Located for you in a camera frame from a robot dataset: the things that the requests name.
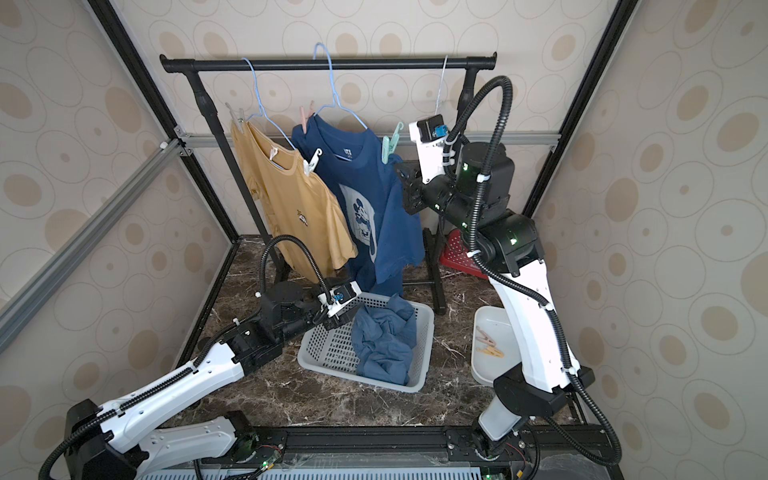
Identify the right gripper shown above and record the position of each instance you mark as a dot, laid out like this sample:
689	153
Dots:
413	192

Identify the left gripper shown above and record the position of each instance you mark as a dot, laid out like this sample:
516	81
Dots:
337	319

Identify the dark blue t-shirt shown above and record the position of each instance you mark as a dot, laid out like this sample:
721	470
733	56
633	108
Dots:
370	195

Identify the slate blue t-shirt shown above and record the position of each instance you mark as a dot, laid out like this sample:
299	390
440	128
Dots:
383	339

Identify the mint green clothespin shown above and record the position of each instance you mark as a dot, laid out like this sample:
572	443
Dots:
390	143

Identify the light blue hanger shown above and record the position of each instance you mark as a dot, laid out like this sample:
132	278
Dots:
262	112
335	102

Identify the white wire hanger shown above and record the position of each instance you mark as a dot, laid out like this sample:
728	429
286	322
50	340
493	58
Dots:
440	86

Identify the salmon pink clothespin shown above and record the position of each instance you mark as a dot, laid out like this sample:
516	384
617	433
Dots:
305	114

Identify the yellow orange clothespin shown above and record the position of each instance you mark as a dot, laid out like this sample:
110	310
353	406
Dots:
491	351

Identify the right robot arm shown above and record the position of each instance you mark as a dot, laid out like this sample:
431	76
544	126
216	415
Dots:
506	247

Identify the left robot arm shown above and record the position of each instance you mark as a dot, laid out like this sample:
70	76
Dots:
105	439

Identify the white plastic basket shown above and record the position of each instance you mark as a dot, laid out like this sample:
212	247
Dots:
330	351

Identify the red toaster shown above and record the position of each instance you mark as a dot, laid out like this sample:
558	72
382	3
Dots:
454	256

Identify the white clothespin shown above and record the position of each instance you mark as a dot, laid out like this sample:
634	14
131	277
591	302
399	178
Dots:
310	165

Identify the tan yellow t-shirt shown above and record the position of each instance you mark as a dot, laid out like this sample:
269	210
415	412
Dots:
294	202

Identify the white plastic bin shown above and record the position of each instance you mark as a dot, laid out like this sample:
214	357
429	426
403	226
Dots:
495	322

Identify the clear grey clothespin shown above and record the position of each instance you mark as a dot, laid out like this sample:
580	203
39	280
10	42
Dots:
237	116

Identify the black clothes rack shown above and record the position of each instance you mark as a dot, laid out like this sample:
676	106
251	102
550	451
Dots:
191	69

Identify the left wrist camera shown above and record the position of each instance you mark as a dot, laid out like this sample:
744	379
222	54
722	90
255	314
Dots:
339	297

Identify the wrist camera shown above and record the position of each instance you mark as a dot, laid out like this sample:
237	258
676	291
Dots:
429	134
339	297

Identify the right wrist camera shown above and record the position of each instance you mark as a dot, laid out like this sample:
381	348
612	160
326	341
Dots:
429	134

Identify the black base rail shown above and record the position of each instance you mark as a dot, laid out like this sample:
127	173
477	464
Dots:
231	441

